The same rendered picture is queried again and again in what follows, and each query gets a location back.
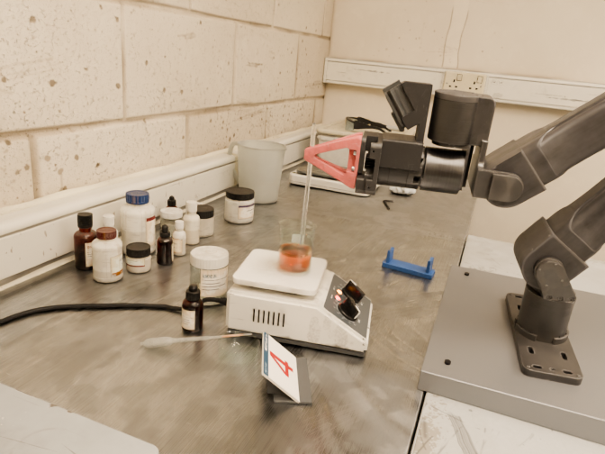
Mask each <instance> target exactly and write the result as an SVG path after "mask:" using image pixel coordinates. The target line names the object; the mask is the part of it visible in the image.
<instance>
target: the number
mask: <svg viewBox="0 0 605 454"><path fill-rule="evenodd" d="M268 375H269V376H270V377H272V378H273V379H274V380H275V381H276V382H277V383H279V384H280V385H281V386H283V387H284V388H285V389H286V390H288V391H289V392H290V393H291V394H293V395H294V396H295V397H296V393H295V381H294V369H293V355H291V354H290V353H289V352H288V351H287V350H285V349H284V348H283V347H282V346H280V345H279V344H278V343H277V342H276V341H274V340H273V339H272V338H270V337H269V336H268Z"/></svg>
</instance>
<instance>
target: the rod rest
mask: <svg viewBox="0 0 605 454"><path fill-rule="evenodd" d="M393 251H394V247H391V249H390V250H388V251H387V257H386V259H385V260H384V261H383V262H382V267H383V268H389V269H393V270H396V271H400V272H403V273H406V274H410V275H414V276H417V277H423V278H426V279H432V278H433V276H434V275H435V269H432V265H433V260H434V258H433V257H430V260H428V264H427V267H426V268H425V267H422V266H418V265H415V264H411V263H408V262H404V261H400V260H397V259H393Z"/></svg>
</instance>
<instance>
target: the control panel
mask: <svg viewBox="0 0 605 454"><path fill-rule="evenodd" d="M345 285H346V282H345V281H344V280H342V279H341V278H340V277H338V276H337V275H335V274H334V275H333V278H332V280H331V283H330V289H329V292H328V294H327V297H326V300H325V303H324V308H325V309H326V310H327V311H329V312H330V313H332V314H333V315H335V316H336V317H337V318H339V319H340V320H341V321H342V322H344V323H345V324H346V325H348V326H349V327H350V328H352V329H353V330H354V331H356V332H357V333H359V334H360V335H362V336H363V337H364V338H366V335H367V327H368V320H369V313H370V305H371V301H370V300H369V299H368V298H366V297H365V296H364V297H363V298H362V299H361V301H360V302H359V303H358V304H356V305H357V307H358V308H359V310H360V312H361V313H360V314H359V316H358V317H357V319H356V320H355V321H354V322H353V321H350V320H349V319H347V318H346V317H344V316H343V315H342V314H341V312H340V311H339V309H338V306H339V304H340V303H343V302H344V301H345V300H346V299H347V297H346V296H345V295H344V294H343V291H342V289H343V287H344V286H345ZM337 290H340V291H341V294H340V293H339V292H338V291H337ZM336 295H337V296H339V298H340V300H338V299H337V298H336Z"/></svg>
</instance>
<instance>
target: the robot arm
mask: <svg viewBox="0 0 605 454"><path fill-rule="evenodd" d="M432 87H433V85H432V84H430V83H421V82H412V81H402V82H401V81H400V79H398V80H397V81H395V82H393V83H391V84H390V85H389V86H387V87H385V88H383V92H384V95H385V97H386V100H387V102H388V104H389V105H390V106H391V108H392V110H393V111H392V112H391V115H392V117H393V119H394V121H395V123H396V125H397V127H398V129H399V130H400V129H401V128H405V127H406V129H407V130H409V129H410V128H412V127H414V126H416V125H417V127H416V132H415V135H407V134H399V133H390V132H384V133H379V132H369V131H365V132H364V135H363V133H362V132H357V133H354V134H351V135H348V136H345V137H342V138H339V139H336V140H333V141H327V142H324V143H321V144H318V145H314V147H308V148H306V149H305V150H304V160H306V161H308V162H309V163H311V164H312V165H313V166H315V167H317V168H319V169H321V170H323V171H324V172H326V173H328V174H329V175H331V176H332V177H334V178H336V179H337V180H338V181H340V182H341V183H343V184H344V185H346V186H348V187H349V188H353V189H355V188H356V189H355V193H359V194H367V195H375V190H376V185H383V186H397V187H403V188H411V189H418V188H419V190H425V191H432V192H439V193H447V194H454V195H457V194H458V192H459V190H461V191H462V187H465V185H466V180H468V183H469V186H470V190H471V194H472V197H476V198H482V199H486V200H487V201H488V202H489V203H491V204H493V205H495V206H497V207H500V208H510V207H514V206H517V205H519V204H522V203H523V202H525V201H527V200H529V199H530V198H532V197H534V196H536V195H538V194H540V193H542V192H544V191H546V187H545V185H546V184H548V183H550V182H552V181H554V180H556V179H557V178H559V177H560V176H562V175H563V174H564V173H565V172H566V171H567V170H568V169H570V168H572V167H574V166H575V165H577V164H579V163H580V162H582V161H584V160H586V159H587V158H589V157H591V156H592V155H594V154H596V153H598V152H600V151H601V150H604V149H605V92H604V93H602V94H600V95H598V96H596V97H595V98H593V99H592V100H590V101H589V102H587V103H585V104H583V105H581V106H579V107H578V108H576V109H574V110H573V111H571V112H570V113H568V114H566V115H564V116H562V117H561V118H559V119H557V120H555V121H553V122H552V123H550V124H548V125H546V126H544V127H542V128H539V129H536V130H534V131H532V132H530V133H528V134H526V135H524V136H522V137H521V138H519V139H517V140H516V141H515V140H512V141H510V142H508V143H506V144H504V145H503V146H501V147H499V148H498V149H497V150H495V151H493V152H491V153H489V154H488V155H486V151H487V147H488V143H489V141H488V139H489V135H490V130H491V127H492V119H493V116H494V111H495V107H496V102H495V101H494V100H493V98H492V97H491V96H490V95H485V94H476V93H474V92H466V91H460V90H451V89H437V90H435V95H434V101H433V105H432V111H431V116H430V121H429V130H428V136H427V137H428V139H430V140H432V143H433V144H435V145H438V146H441V147H446V148H454V149H461V150H453V149H445V148H438V147H430V146H426V147H425V146H423V145H424V143H423V141H424V135H425V130H426V124H427V119H428V114H429V104H430V98H431V93H432ZM474 146H476V147H475V152H474V154H473V151H474ZM344 148H348V149H349V154H348V168H347V169H345V168H342V167H340V166H338V165H335V164H333V163H331V162H329V161H327V160H325V159H322V158H320V157H318V156H317V155H316V154H319V153H323V152H327V151H332V150H339V149H344ZM366 151H368V153H366ZM365 155H366V161H365ZM472 155H473V156H472ZM485 155H486V156H485ZM471 160H472V161H471ZM364 162H365V170H366V171H364V170H363V168H364ZM470 164H471V165H470ZM469 168H470V169H469ZM468 172H469V174H468ZM603 244H605V178H603V179H602V180H601V181H600V182H599V183H597V184H596V185H595V186H593V187H592V188H591V189H590V190H588V191H587V192H586V193H584V194H583V195H581V196H580V197H579V198H577V199H576V200H575V201H573V202H572V203H570V204H569V205H567V206H566V207H563V208H561V209H560V210H558V211H557V212H555V213H554V214H552V215H551V216H550V217H549V218H548V219H546V218H545V217H544V216H542V217H540V218H539V219H538V220H537V221H536V222H534V223H533V224H532V225H530V226H529V227H528V228H527V229H526V230H525V231H524V232H523V233H521V234H520V235H519V237H518V238H517V239H516V240H515V243H514V247H513V250H514V255H515V257H516V260H517V262H518V264H519V269H520V271H521V274H522V276H523V278H524V279H525V281H526V282H527V283H526V286H525V290H524V295H521V294H515V293H508V294H507V295H506V299H505V301H506V305H507V309H508V314H509V318H510V326H511V329H512V334H513V338H514V342H515V346H516V351H517V355H518V359H519V366H520V371H521V372H522V373H523V374H524V375H525V376H527V377H534V378H539V379H545V380H549V381H554V382H558V383H564V384H568V385H573V386H579V385H580V384H581V383H582V379H583V374H582V371H581V368H580V366H579V363H578V361H577V358H576V356H575V354H574V351H573V347H572V345H571V342H570V341H569V338H568V335H569V329H568V323H569V321H570V318H571V314H572V311H573V306H574V304H575V301H576V293H575V292H574V290H573V288H572V285H571V283H570V281H571V280H572V279H574V278H575V277H577V276H578V275H580V274H581V273H582V272H583V271H584V270H586V269H587V268H588V267H589V266H588V265H587V263H586V262H585V261H586V260H587V259H589V258H591V257H592V256H593V255H595V254H596V253H597V252H598V251H599V250H600V249H601V247H602V246H603Z"/></svg>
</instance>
